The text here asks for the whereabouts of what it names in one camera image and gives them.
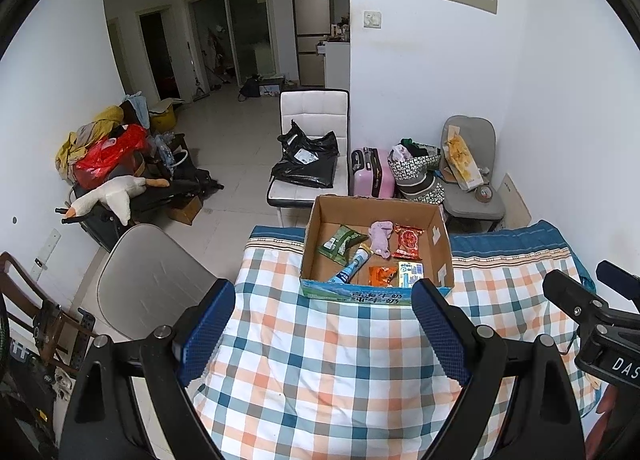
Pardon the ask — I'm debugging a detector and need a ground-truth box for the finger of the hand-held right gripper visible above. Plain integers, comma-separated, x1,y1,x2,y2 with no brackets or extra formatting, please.
596,261,640,313
542,269,640,328

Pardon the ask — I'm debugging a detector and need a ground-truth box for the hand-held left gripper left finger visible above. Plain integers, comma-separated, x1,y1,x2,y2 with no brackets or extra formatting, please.
59,278,237,460

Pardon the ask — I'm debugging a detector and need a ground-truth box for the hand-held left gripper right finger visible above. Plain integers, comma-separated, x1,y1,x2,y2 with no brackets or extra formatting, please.
411,278,586,460

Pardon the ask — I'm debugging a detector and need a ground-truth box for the white tissue pack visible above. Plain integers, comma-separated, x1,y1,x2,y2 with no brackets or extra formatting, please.
398,261,425,288

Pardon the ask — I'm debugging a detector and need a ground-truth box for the orange snack packet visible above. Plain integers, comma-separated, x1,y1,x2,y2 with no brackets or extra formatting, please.
368,264,401,287

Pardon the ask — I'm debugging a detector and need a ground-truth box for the red snack packet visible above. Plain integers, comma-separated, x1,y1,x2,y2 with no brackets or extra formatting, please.
391,223,430,261

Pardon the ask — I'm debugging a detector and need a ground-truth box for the blue squeeze tube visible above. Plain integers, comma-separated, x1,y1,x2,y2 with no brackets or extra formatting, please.
327,243,373,284

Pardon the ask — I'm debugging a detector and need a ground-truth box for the purple sock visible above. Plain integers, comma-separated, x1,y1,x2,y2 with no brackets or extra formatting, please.
369,220,396,259

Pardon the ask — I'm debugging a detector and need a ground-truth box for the green snack packet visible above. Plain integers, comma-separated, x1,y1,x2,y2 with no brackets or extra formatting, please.
316,224,369,265

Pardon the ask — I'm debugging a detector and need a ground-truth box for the grey chair back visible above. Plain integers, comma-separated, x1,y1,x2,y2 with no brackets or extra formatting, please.
96,223,221,341

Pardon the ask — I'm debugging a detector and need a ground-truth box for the beige board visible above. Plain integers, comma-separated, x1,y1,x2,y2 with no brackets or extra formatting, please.
500,172,532,230

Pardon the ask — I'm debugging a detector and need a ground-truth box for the plaid blanket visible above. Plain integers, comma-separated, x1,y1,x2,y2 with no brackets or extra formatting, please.
192,220,601,460

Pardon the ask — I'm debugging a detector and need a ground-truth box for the small brown cardboard box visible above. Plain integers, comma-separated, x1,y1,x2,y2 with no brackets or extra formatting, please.
166,194,203,226

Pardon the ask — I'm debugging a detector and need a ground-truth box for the white goose plush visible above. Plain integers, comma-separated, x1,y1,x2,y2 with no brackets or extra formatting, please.
67,176,171,227

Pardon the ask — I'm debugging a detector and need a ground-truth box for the pink suitcase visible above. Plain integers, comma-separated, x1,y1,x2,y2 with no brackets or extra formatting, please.
351,146,396,199

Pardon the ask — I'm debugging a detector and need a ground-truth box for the black-and-white patterned bag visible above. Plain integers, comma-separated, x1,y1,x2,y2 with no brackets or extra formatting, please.
387,138,447,206

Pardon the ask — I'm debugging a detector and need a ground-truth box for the yellow printed snack box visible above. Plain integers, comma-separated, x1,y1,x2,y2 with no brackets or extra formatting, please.
444,125,488,191

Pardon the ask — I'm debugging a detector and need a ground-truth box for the dark wooden chair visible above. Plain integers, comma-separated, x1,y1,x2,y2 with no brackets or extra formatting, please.
0,252,96,376

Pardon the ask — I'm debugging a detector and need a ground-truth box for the grey cushioned chair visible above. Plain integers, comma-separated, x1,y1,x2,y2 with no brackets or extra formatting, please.
440,115,507,231

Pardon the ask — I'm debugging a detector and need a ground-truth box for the black plastic bag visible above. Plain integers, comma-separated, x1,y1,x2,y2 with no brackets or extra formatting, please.
271,120,340,189

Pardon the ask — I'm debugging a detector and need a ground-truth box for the red plastic bag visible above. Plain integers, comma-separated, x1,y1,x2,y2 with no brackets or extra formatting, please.
74,124,150,190

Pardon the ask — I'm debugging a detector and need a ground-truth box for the yellow bin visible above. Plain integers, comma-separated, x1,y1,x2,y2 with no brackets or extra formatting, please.
149,99,178,135

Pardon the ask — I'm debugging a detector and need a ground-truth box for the light blue cloth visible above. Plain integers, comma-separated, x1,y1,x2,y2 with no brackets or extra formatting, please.
127,95,148,126

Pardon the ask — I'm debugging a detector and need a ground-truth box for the yellow cloth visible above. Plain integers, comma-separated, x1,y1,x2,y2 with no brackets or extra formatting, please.
55,106,124,176

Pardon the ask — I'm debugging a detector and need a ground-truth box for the white padded chair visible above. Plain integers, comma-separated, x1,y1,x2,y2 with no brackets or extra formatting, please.
266,88,351,226

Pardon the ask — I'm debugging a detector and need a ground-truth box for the white refrigerator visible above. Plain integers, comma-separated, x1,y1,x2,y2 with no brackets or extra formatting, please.
292,0,331,86

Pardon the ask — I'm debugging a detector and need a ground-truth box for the white wall cable cover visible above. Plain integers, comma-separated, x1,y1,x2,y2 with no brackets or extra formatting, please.
30,230,62,281

